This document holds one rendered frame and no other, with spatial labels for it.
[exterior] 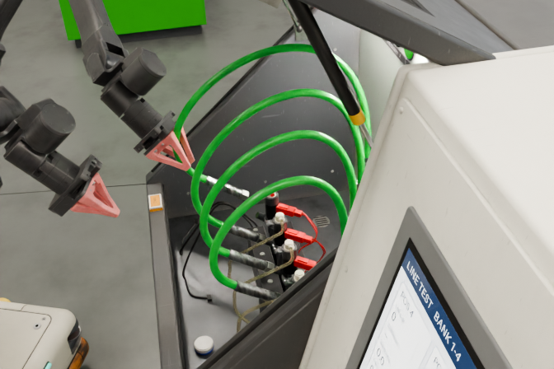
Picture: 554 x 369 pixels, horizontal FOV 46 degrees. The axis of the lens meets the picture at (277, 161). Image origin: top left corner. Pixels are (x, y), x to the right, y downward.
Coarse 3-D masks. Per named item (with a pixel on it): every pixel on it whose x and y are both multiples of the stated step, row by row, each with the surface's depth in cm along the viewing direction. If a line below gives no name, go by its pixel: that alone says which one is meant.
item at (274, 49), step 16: (272, 48) 113; (288, 48) 114; (304, 48) 114; (240, 64) 114; (208, 80) 115; (352, 80) 120; (192, 96) 116; (368, 112) 125; (176, 128) 119; (368, 128) 127; (368, 144) 129; (176, 160) 123; (192, 176) 125
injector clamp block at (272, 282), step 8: (288, 224) 142; (256, 232) 140; (264, 232) 140; (248, 240) 141; (256, 248) 136; (264, 248) 136; (256, 256) 134; (264, 256) 134; (272, 256) 134; (256, 272) 134; (264, 272) 131; (256, 280) 136; (264, 280) 129; (272, 280) 128; (264, 288) 127; (272, 288) 127; (280, 288) 127
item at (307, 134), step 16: (272, 144) 105; (336, 144) 107; (240, 160) 105; (224, 176) 106; (352, 176) 112; (352, 192) 114; (208, 208) 109; (208, 240) 113; (224, 256) 116; (240, 256) 117
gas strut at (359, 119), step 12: (288, 0) 74; (300, 12) 75; (300, 24) 76; (312, 24) 76; (312, 36) 77; (324, 48) 78; (324, 60) 79; (336, 72) 80; (336, 84) 82; (348, 84) 83; (348, 96) 83; (348, 108) 84; (360, 108) 86; (360, 120) 86; (372, 144) 89
